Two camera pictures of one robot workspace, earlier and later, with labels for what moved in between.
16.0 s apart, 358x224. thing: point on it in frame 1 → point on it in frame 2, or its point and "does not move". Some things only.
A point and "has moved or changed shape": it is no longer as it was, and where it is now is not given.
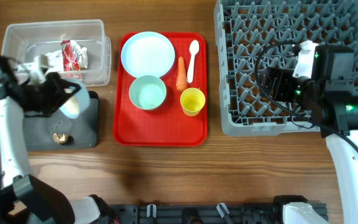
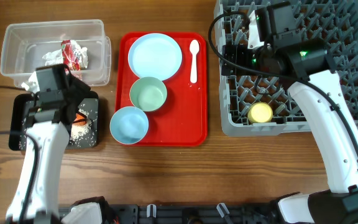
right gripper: x=283 y=78 → x=238 y=51
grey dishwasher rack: x=244 y=28 does not move
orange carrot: x=181 y=76 → x=80 y=119
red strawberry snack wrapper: x=74 y=57 does not move
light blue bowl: x=78 y=106 has moved or changed shape
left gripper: x=55 y=79 → x=79 y=90
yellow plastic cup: x=192 y=99 → x=260 y=112
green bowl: x=148 y=92 does not move
